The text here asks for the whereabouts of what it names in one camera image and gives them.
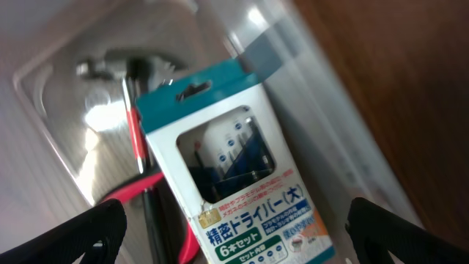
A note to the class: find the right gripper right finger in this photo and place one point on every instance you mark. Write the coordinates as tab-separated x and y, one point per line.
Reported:
378	236

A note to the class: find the red handled pliers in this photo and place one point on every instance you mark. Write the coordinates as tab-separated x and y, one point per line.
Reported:
145	185

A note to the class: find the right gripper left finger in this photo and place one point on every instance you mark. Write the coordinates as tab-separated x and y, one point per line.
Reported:
94	236

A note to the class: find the blue and white box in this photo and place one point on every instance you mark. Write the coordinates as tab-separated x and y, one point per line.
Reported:
217	140

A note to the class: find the clear plastic storage container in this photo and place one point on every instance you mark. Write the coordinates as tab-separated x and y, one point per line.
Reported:
64	141

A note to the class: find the small hammer with black grip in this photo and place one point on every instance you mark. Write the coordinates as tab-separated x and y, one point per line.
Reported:
138	70

